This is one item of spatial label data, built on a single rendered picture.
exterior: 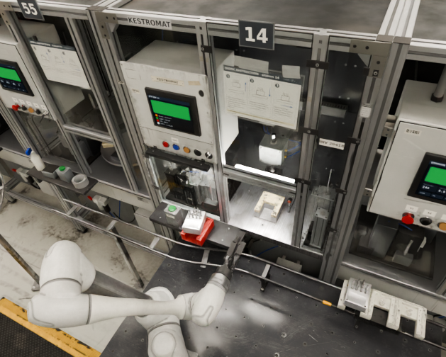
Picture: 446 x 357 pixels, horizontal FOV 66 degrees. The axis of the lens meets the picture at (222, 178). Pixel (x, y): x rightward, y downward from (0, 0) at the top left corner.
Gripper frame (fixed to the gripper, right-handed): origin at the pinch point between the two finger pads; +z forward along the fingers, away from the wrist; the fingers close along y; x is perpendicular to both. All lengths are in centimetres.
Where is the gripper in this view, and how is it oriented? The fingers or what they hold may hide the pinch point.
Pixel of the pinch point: (240, 241)
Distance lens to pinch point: 162.9
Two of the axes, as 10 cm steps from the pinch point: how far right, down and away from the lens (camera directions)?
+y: -0.8, -7.1, -7.0
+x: -9.0, -2.6, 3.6
